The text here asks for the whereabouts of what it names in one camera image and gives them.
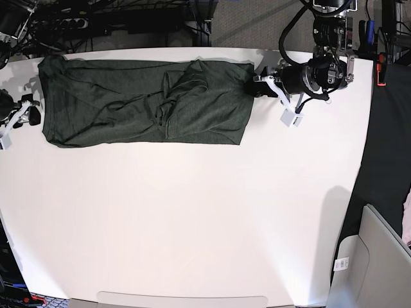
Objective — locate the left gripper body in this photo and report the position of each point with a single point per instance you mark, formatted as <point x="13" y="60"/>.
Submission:
<point x="292" y="78"/>

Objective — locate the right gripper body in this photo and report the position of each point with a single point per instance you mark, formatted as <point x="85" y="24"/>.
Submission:
<point x="8" y="108"/>

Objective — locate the green long sleeve shirt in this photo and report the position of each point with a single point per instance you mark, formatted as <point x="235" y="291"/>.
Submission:
<point x="92" y="102"/>

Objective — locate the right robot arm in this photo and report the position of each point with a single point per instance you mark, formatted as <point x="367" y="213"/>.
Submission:
<point x="15" y="16"/>

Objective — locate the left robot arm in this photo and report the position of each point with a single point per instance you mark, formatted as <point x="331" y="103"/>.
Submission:
<point x="332" y="62"/>

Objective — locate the red clamp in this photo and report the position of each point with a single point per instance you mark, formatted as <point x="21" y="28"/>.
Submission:
<point x="381" y="69"/>

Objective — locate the grey plastic bin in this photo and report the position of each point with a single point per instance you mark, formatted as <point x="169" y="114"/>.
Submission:
<point x="372" y="268"/>

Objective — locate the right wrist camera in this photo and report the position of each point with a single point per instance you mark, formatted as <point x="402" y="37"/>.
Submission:
<point x="5" y="142"/>

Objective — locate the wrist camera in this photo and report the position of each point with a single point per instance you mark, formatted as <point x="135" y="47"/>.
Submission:
<point x="290" y="118"/>
<point x="5" y="142"/>

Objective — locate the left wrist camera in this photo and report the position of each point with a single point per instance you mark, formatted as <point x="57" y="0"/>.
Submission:
<point x="290" y="118"/>

